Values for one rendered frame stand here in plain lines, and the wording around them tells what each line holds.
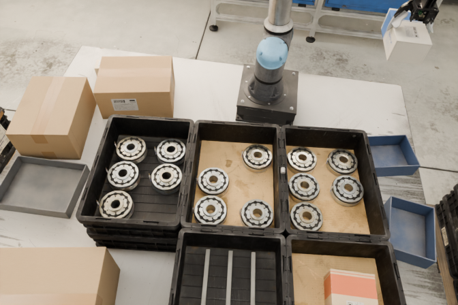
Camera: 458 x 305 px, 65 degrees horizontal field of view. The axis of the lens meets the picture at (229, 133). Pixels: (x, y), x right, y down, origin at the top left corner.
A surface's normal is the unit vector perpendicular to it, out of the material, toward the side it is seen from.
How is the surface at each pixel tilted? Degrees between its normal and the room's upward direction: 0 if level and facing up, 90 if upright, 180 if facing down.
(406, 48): 90
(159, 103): 90
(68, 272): 0
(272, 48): 10
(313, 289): 0
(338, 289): 0
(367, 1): 90
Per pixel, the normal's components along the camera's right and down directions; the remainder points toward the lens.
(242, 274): 0.04, -0.62
